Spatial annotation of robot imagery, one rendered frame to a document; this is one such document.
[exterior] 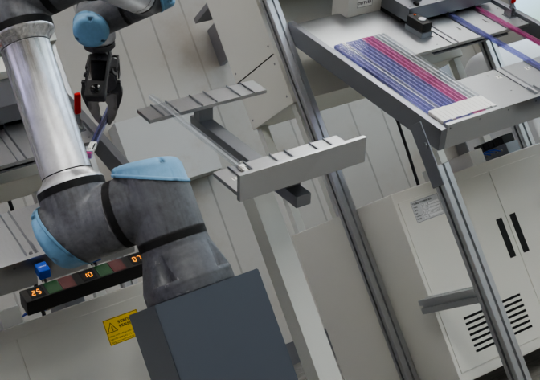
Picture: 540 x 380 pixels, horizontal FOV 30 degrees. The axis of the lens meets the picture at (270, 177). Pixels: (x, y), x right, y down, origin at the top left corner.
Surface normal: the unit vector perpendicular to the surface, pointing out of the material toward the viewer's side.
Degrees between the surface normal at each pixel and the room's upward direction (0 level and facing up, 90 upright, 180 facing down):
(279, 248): 90
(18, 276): 135
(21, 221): 45
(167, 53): 90
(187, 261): 72
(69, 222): 87
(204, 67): 90
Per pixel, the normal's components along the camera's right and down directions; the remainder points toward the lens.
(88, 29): 0.06, 0.58
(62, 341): 0.41, -0.23
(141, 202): -0.20, -0.01
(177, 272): -0.18, -0.34
